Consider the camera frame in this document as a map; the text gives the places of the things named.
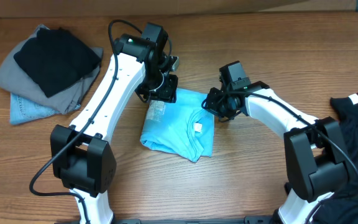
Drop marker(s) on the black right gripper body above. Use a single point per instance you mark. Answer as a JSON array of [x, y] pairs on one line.
[[219, 104]]

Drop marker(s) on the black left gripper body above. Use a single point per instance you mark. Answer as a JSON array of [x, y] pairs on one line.
[[158, 86]]

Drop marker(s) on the light blue printed t-shirt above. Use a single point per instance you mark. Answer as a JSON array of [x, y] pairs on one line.
[[182, 128]]

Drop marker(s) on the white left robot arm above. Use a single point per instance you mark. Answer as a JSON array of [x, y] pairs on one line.
[[83, 159]]

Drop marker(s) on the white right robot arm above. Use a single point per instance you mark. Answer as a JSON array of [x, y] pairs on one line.
[[265, 106]]

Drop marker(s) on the folded black garment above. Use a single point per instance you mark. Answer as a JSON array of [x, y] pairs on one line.
[[56, 60]]

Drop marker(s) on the folded blue jeans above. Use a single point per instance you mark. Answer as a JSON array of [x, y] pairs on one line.
[[23, 110]]

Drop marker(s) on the folded grey garment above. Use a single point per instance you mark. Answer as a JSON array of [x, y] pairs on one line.
[[14, 80]]

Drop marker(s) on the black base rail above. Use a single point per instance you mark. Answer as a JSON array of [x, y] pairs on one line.
[[194, 221]]

